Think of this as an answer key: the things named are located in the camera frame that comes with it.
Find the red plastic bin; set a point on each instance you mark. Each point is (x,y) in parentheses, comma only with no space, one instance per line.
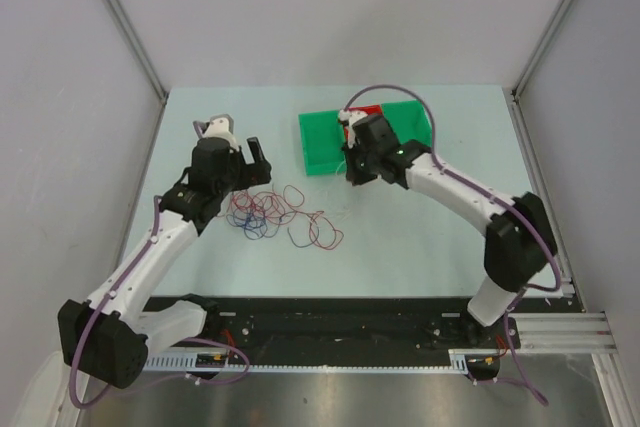
(368,110)

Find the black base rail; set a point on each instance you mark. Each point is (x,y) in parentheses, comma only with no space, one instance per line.
(354,332)

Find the left aluminium frame post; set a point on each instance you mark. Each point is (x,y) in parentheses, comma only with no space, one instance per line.
(135,45)

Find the green plastic bin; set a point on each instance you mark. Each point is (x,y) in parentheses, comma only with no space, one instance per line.
(409,121)
(322,138)

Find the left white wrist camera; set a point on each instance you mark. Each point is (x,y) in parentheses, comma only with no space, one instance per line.
(220,126)

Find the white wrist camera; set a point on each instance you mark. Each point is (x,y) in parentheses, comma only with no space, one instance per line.
(348,118)
(220,126)

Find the right aluminium frame post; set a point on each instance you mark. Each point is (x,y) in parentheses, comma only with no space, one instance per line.
(549,33)

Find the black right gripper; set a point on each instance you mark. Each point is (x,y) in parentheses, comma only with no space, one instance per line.
(353,175)

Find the right aluminium base profile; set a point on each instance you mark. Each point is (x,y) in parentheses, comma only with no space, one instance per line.
(564,333)

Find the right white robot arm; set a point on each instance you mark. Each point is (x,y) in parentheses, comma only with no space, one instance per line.
(519,241)

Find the right green plastic bin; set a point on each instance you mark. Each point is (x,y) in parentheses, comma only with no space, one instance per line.
(409,121)

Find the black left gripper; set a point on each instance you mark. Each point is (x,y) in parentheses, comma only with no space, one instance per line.
(254,174)

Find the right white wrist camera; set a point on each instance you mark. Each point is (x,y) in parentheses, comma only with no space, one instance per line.
(348,118)

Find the aluminium frame post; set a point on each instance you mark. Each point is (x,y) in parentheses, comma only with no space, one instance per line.
(549,33)
(135,45)

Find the left green plastic bin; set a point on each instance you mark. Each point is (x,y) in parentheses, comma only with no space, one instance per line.
(322,138)

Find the slotted grey cable duct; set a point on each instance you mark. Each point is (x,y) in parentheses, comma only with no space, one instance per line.
(203,362)

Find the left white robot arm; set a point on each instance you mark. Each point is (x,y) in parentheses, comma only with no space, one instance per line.
(108,336)

